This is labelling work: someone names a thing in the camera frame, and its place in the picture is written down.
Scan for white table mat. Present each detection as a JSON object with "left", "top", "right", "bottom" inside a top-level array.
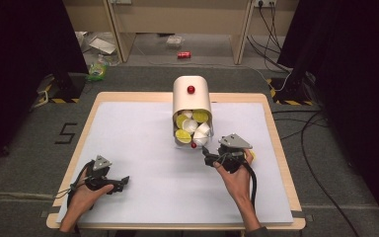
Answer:
[{"left": 56, "top": 101, "right": 294, "bottom": 226}]

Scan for white wall socket with plugs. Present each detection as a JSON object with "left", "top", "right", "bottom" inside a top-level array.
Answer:
[{"left": 254, "top": 0, "right": 277, "bottom": 8}]

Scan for black power cables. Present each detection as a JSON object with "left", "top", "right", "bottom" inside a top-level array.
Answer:
[{"left": 246, "top": 4, "right": 293, "bottom": 74}]

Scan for person's left hand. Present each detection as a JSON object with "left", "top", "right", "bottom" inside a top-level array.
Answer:
[{"left": 66, "top": 169, "right": 115, "bottom": 218}]

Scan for long black floor cable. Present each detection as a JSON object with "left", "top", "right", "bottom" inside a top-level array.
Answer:
[{"left": 299, "top": 111, "right": 361, "bottom": 237}]

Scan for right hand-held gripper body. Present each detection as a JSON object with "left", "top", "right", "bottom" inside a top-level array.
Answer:
[{"left": 212, "top": 132, "right": 254, "bottom": 175}]

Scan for black curtain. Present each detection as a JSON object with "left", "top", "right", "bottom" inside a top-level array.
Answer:
[
  {"left": 276, "top": 0, "right": 379, "bottom": 228},
  {"left": 0, "top": 0, "right": 89, "bottom": 172}
]

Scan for clear drawer with red knob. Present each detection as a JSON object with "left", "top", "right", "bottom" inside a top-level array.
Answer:
[{"left": 173, "top": 109, "right": 215, "bottom": 150}]

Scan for right hand-held gripper black cable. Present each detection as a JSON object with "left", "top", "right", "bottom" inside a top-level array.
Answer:
[{"left": 241, "top": 161, "right": 259, "bottom": 212}]

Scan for clear plastic box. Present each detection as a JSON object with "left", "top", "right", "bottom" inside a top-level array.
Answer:
[{"left": 165, "top": 35, "right": 186, "bottom": 50}]

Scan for green plastic bag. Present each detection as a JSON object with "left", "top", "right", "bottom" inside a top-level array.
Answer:
[{"left": 85, "top": 53, "right": 111, "bottom": 83}]

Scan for person's right hand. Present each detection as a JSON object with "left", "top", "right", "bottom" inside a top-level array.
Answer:
[{"left": 212, "top": 148, "right": 256, "bottom": 203}]

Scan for beige wooden desk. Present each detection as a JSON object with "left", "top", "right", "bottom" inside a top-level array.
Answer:
[{"left": 62, "top": 0, "right": 300, "bottom": 66}]

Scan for thin black floor cable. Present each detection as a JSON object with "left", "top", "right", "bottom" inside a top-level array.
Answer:
[{"left": 270, "top": 109, "right": 331, "bottom": 142}]

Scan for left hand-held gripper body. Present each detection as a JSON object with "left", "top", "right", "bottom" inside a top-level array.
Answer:
[{"left": 84, "top": 155, "right": 116, "bottom": 193}]

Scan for stand base with hazard tape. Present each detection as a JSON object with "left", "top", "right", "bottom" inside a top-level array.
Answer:
[
  {"left": 265, "top": 77, "right": 316, "bottom": 108},
  {"left": 31, "top": 72, "right": 89, "bottom": 110}
]

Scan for pile of coffee capsules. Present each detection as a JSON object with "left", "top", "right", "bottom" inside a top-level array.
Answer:
[{"left": 175, "top": 110, "right": 212, "bottom": 147}]

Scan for thin grey wrist cord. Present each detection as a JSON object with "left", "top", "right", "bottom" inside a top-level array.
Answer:
[{"left": 52, "top": 184, "right": 81, "bottom": 200}]

